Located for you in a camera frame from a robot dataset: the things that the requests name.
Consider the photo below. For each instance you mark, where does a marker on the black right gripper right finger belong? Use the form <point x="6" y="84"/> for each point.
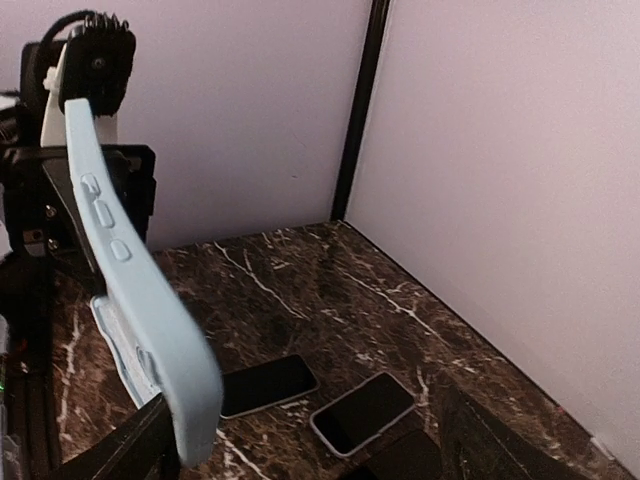
<point x="474" y="444"/>

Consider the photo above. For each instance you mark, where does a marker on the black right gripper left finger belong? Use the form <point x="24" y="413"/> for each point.
<point x="145" y="442"/>

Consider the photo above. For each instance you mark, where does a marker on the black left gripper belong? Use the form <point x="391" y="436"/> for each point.
<point x="40" y="208"/>

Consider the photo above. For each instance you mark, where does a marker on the light blue phone case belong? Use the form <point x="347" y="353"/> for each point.
<point x="156" y="344"/>

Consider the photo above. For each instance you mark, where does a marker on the lilac phone case with ring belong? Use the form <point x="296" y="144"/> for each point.
<point x="356" y="418"/>

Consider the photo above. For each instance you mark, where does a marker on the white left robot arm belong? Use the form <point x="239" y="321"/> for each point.
<point x="30" y="447"/>

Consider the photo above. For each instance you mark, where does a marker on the silver edged phone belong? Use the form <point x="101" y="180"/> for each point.
<point x="261" y="386"/>

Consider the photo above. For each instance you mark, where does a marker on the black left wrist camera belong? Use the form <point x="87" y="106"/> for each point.
<point x="99" y="57"/>

